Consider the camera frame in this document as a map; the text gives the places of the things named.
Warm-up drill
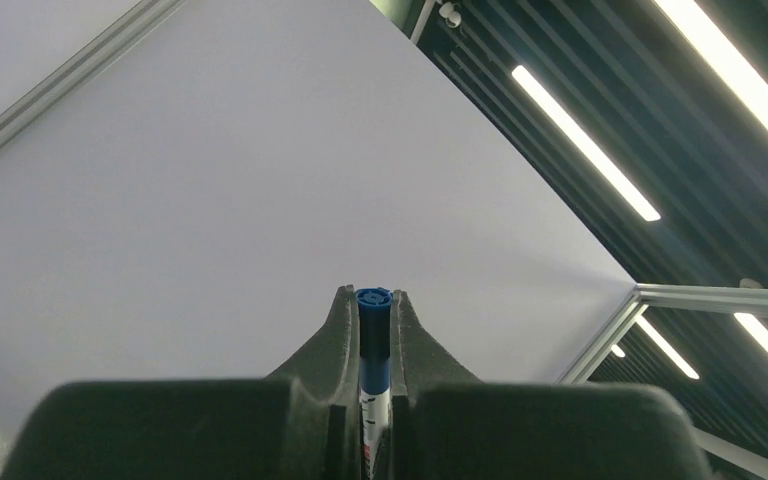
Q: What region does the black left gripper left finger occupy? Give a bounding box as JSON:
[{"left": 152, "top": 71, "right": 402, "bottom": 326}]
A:
[{"left": 2, "top": 285, "right": 361, "bottom": 479}]

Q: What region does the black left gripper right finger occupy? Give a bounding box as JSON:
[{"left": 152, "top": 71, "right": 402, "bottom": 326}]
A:
[{"left": 390, "top": 290, "right": 712, "bottom": 479}]

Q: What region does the blue capped whiteboard marker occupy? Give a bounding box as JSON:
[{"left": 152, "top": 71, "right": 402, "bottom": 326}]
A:
[{"left": 359, "top": 389, "right": 391, "bottom": 479}]

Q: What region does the blue marker cap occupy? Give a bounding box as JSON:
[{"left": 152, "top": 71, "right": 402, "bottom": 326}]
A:
[{"left": 356, "top": 288, "right": 393, "bottom": 395}]

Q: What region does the ceiling light strip near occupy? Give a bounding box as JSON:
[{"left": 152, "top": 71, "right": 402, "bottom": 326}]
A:
[{"left": 511, "top": 65, "right": 661, "bottom": 222}]

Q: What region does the ceiling light strip far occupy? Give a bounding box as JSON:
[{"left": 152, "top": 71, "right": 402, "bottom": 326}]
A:
[{"left": 654, "top": 0, "right": 768, "bottom": 132}]

